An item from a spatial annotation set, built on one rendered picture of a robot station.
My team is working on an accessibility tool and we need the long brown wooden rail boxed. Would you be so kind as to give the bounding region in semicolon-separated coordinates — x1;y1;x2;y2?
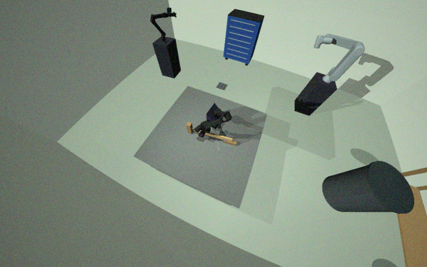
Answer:
205;132;233;142

